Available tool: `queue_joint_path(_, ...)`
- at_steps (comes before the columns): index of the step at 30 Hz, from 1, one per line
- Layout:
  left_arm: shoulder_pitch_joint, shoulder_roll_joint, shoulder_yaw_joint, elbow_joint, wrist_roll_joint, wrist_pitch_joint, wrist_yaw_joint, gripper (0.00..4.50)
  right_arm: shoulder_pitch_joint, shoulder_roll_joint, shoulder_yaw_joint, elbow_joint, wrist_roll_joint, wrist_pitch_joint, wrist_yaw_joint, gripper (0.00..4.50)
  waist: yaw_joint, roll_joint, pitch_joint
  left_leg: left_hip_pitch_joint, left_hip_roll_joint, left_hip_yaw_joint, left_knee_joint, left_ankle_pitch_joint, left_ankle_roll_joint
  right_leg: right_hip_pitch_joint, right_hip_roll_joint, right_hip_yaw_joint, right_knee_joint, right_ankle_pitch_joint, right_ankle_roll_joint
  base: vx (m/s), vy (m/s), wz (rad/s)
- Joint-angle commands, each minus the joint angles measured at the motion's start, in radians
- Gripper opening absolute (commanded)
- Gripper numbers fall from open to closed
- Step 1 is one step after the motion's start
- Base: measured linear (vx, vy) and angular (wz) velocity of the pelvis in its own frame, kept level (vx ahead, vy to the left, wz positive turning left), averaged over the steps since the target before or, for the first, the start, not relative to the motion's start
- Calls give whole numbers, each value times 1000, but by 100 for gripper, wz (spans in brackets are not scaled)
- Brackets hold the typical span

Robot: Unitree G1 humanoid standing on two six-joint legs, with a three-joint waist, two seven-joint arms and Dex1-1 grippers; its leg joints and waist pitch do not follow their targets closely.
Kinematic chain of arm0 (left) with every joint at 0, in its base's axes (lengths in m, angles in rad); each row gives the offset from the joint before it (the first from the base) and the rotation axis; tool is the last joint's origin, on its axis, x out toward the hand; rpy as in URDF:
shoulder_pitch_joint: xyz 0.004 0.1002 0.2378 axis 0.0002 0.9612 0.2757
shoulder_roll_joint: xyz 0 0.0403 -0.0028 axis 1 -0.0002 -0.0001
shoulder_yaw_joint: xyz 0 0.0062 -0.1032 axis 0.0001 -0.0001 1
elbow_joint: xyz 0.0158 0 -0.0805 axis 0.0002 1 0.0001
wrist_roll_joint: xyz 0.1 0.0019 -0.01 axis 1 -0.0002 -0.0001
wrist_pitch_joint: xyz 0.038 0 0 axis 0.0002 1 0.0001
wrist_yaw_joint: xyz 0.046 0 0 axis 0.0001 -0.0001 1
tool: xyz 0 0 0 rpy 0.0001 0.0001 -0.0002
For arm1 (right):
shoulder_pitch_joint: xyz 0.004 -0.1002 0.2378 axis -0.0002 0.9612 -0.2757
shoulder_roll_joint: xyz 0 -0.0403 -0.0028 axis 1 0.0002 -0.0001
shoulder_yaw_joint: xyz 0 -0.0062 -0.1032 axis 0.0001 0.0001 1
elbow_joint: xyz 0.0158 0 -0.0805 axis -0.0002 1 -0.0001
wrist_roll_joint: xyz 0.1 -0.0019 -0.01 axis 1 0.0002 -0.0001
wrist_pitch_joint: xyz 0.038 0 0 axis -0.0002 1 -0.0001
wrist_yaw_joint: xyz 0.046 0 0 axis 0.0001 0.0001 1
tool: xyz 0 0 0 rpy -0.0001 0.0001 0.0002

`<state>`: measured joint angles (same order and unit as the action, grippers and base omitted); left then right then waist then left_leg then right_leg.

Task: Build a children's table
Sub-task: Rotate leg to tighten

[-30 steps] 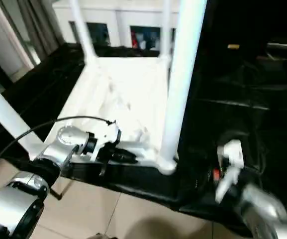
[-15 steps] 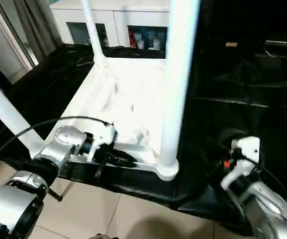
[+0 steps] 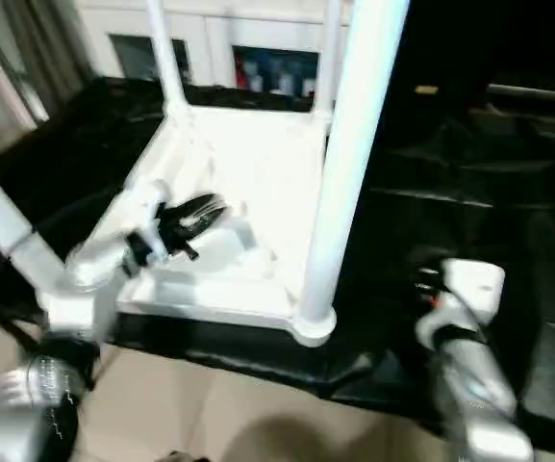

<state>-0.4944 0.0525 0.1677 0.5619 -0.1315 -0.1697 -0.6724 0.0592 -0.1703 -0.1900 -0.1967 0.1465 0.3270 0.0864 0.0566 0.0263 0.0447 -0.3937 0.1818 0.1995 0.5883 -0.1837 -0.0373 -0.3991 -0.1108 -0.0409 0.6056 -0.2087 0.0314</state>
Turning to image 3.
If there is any black work table leg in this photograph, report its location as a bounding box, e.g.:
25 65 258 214
0 315 42 360

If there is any long black bar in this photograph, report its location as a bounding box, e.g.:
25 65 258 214
487 83 555 101

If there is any white plastic table leg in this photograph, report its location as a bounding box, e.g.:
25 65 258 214
312 0 344 122
297 0 412 324
0 147 96 334
143 0 190 116

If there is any grey curtain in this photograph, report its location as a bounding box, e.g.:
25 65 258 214
0 0 91 113

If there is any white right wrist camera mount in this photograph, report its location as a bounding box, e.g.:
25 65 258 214
413 257 508 348

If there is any white plastic table top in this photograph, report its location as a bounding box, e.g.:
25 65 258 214
40 102 340 348

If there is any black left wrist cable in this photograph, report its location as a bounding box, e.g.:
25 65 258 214
0 192 134 309

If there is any black mat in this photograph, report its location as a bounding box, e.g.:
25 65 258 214
0 75 555 453

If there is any small red item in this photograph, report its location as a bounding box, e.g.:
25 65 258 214
234 52 248 90

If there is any white cabinet with glass doors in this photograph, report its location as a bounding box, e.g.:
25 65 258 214
77 0 355 98

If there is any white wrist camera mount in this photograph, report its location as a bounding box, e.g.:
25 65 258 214
413 257 508 348
126 179 173 265

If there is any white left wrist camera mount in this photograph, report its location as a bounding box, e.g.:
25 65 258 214
126 179 173 265

